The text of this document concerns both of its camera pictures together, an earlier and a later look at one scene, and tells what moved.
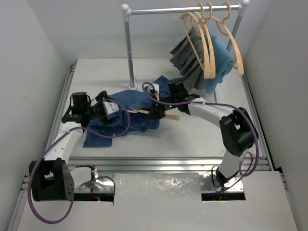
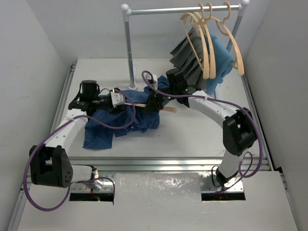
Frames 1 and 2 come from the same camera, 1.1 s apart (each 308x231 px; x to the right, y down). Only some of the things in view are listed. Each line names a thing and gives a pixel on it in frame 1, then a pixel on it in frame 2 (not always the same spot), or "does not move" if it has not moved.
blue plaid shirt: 129,109 does not move
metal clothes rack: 127,12 does not move
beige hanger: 224,29 does not move
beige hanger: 173,117 -> 171,109
